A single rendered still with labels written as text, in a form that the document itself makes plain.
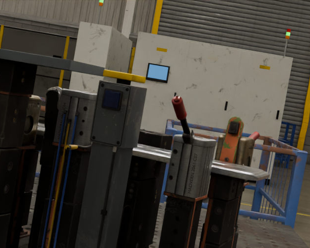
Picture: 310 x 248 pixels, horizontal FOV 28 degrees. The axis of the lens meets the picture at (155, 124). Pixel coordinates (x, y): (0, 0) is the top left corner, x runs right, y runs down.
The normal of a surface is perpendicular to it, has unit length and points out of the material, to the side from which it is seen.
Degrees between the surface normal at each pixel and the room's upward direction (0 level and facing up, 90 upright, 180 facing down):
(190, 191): 90
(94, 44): 90
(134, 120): 90
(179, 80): 90
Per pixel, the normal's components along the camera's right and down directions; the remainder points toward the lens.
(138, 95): 0.91, 0.18
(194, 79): -0.03, 0.05
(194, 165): -0.37, -0.01
